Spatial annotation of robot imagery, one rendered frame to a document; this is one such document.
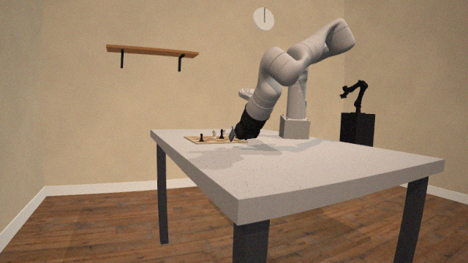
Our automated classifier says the brown and cream chessboard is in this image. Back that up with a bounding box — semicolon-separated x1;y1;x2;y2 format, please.
184;136;248;145

